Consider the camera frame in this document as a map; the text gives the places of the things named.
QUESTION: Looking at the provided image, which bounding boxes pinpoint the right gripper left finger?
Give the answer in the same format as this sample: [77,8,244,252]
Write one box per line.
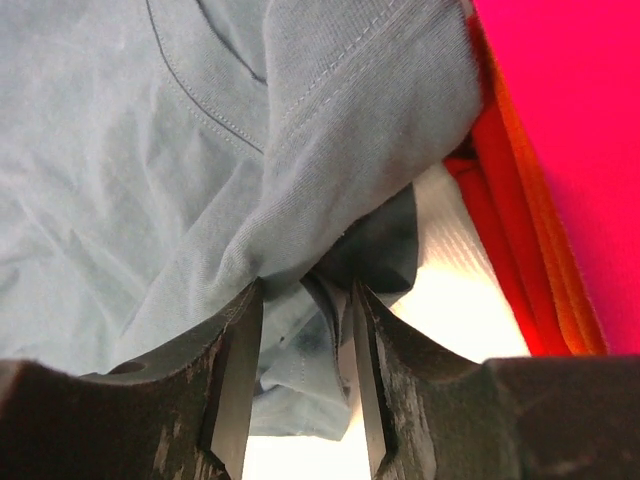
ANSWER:
[1,283,263,479]

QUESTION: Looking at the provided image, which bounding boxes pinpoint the folded red t-shirt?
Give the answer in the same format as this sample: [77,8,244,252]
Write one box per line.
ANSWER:
[445,102,570,356]

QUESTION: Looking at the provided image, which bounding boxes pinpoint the teal grey t-shirt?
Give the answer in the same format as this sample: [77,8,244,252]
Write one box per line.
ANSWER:
[1,1,482,440]

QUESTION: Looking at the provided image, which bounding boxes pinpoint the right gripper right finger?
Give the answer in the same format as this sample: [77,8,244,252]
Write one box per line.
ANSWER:
[352,284,639,479]

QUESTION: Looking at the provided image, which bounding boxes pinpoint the folded orange t-shirt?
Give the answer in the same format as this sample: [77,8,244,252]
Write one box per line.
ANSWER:
[468,17,608,355]

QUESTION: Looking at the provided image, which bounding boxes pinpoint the folded magenta t-shirt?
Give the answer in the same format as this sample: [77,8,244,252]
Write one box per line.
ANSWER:
[475,1,639,354]

